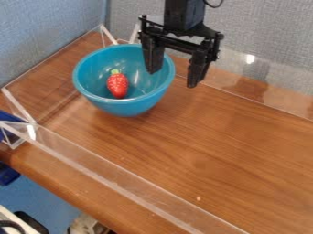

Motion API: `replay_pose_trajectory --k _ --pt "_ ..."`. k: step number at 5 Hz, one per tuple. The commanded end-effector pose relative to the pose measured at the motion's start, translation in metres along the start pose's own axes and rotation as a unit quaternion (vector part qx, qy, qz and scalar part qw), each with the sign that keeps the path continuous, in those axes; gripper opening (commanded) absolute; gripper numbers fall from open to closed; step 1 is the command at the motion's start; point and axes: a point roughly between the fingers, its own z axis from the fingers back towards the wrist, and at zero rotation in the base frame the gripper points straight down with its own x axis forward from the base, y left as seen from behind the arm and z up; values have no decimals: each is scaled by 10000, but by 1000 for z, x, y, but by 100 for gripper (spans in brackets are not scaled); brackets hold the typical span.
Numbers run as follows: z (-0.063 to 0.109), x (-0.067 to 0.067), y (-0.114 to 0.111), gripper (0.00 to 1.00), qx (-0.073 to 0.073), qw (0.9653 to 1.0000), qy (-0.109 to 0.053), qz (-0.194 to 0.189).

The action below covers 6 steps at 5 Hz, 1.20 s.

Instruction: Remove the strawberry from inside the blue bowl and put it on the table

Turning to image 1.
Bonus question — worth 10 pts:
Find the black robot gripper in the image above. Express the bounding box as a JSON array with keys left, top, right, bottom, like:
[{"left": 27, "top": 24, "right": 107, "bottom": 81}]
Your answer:
[{"left": 139, "top": 0, "right": 224, "bottom": 88}]

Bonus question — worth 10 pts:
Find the red toy strawberry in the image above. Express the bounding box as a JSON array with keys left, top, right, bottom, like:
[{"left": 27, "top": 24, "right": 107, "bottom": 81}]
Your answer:
[{"left": 107, "top": 69, "right": 129, "bottom": 99}]

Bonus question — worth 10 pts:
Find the blue plastic bowl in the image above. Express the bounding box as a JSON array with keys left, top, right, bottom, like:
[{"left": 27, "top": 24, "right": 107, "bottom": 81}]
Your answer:
[{"left": 73, "top": 44, "right": 177, "bottom": 117}]

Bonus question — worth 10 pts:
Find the blue clamp under table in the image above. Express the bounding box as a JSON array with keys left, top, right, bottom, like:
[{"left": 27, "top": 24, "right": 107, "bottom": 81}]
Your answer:
[{"left": 0, "top": 109, "right": 27, "bottom": 187}]

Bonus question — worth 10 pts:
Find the white object under table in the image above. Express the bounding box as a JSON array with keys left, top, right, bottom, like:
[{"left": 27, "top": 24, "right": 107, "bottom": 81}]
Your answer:
[{"left": 66, "top": 213, "right": 118, "bottom": 234}]

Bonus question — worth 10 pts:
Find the black and white equipment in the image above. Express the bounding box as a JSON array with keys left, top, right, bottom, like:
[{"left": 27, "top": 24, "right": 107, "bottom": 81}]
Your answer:
[{"left": 0, "top": 205, "right": 50, "bottom": 234}]

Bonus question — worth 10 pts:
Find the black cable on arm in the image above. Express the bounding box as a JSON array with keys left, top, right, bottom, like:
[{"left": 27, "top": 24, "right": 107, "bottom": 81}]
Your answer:
[{"left": 204, "top": 0, "right": 225, "bottom": 9}]

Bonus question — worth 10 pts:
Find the clear acrylic barrier wall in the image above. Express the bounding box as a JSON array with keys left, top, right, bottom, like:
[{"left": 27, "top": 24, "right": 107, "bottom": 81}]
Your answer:
[{"left": 0, "top": 30, "right": 313, "bottom": 234}]

